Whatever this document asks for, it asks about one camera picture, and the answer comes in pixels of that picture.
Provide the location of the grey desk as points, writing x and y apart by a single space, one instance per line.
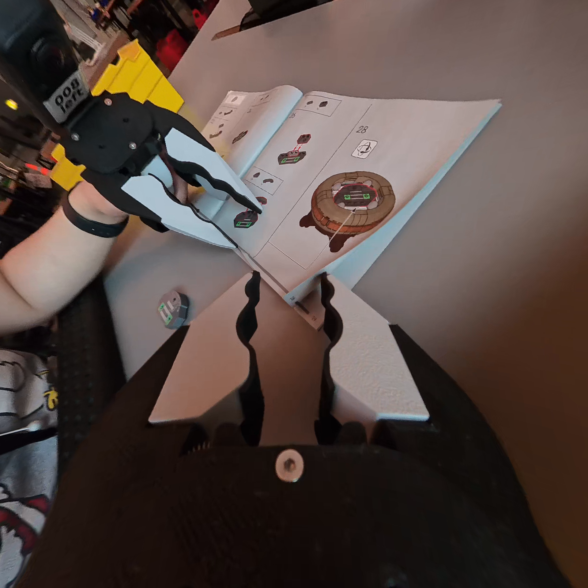
459 55

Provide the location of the yellow plastic bin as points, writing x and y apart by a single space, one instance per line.
138 78

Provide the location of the white building instruction booklet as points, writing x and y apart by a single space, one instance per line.
413 151

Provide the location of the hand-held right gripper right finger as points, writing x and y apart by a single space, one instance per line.
372 367

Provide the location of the red plastic container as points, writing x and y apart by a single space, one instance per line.
172 48

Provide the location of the person's left hand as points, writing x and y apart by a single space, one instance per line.
94 202

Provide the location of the small grey brick assembly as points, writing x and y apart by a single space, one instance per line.
173 310

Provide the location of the black dotted mat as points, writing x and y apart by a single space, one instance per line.
87 358

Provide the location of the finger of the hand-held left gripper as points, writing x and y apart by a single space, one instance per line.
197 156
174 211

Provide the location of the person's left forearm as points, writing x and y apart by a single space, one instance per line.
46 275

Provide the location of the grey printed shirt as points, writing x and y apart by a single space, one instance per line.
23 459

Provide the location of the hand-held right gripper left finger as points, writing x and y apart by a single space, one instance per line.
206 367

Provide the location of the black wristband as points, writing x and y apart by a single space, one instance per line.
92 227

